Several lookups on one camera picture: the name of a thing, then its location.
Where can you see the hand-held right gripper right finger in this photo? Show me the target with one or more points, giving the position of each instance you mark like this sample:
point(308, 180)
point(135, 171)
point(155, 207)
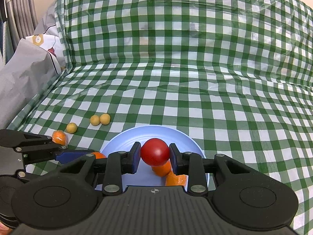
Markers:
point(174, 158)

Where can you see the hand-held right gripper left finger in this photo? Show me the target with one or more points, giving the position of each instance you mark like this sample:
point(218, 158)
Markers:
point(136, 159)

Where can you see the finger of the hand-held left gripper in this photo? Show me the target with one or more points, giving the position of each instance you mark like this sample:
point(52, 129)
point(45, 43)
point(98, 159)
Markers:
point(29, 176)
point(72, 157)

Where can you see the small tangerine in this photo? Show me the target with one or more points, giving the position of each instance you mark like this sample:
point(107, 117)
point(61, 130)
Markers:
point(99, 155)
point(161, 170)

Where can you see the red tomato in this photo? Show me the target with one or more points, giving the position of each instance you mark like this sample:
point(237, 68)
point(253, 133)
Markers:
point(154, 151)

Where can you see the plastic-wrapped orange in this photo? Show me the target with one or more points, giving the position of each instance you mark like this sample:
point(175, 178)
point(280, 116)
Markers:
point(176, 179)
point(59, 137)

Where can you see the light blue plate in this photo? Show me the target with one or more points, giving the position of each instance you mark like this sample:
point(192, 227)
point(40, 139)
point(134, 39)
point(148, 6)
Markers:
point(127, 137)

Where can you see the small yellow round fruit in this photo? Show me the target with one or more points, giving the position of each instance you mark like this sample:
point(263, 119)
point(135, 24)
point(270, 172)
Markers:
point(105, 119)
point(71, 128)
point(94, 120)

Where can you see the grey crumpled cloth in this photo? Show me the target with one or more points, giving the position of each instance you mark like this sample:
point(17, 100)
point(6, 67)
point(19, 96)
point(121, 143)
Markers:
point(22, 78)

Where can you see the green white checked tablecloth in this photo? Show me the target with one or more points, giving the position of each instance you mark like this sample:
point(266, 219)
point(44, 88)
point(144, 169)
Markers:
point(183, 53)

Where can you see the white printed cloth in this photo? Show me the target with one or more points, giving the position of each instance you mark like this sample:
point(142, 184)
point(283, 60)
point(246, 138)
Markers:
point(47, 41)

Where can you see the light grey pillow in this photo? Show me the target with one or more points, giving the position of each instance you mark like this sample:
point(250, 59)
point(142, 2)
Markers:
point(49, 19)

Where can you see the grey pleated curtain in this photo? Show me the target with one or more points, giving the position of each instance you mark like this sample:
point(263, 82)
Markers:
point(22, 9)

